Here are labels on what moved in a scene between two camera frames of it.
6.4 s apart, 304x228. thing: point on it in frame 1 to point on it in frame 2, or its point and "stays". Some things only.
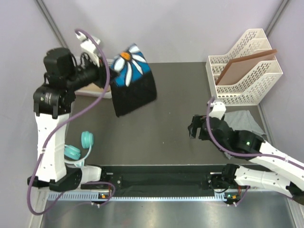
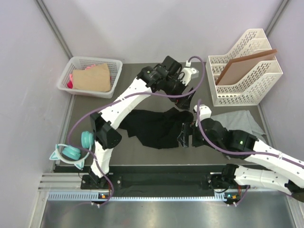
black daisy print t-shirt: [133, 87] to [157, 128]
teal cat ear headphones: [72, 154] stays
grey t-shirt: [242, 120] stays
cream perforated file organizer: [253, 85] stays
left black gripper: [101, 74] to [183, 102]
